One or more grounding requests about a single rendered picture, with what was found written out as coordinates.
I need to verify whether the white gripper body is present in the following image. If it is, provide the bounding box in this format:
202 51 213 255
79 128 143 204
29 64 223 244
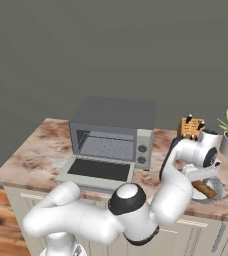
181 160 222 183

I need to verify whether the brown baguette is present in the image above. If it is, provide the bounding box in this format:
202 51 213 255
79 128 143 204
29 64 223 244
191 180 218 200

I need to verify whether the white plate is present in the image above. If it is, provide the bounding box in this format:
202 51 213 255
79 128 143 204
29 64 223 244
189 176 225 205

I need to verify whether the metal toaster oven rack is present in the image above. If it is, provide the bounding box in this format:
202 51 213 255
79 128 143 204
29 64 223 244
77 135 136 162

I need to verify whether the grey toaster oven door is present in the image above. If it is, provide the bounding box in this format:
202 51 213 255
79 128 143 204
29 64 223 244
55 155 136 193

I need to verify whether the grey toaster oven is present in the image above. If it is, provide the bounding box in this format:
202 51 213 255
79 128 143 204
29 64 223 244
68 96 158 171

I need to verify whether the wooden knife block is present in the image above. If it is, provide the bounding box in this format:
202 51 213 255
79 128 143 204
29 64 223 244
177 116 206 141

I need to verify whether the pale cupboard island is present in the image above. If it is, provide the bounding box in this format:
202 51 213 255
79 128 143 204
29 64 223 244
3 185 228 256

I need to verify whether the pale drawer handle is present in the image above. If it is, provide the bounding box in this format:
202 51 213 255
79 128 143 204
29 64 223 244
176 218 209 229
19 192 45 201

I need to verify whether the grey cupboard handle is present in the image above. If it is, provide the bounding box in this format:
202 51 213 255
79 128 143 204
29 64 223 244
211 221 227 254

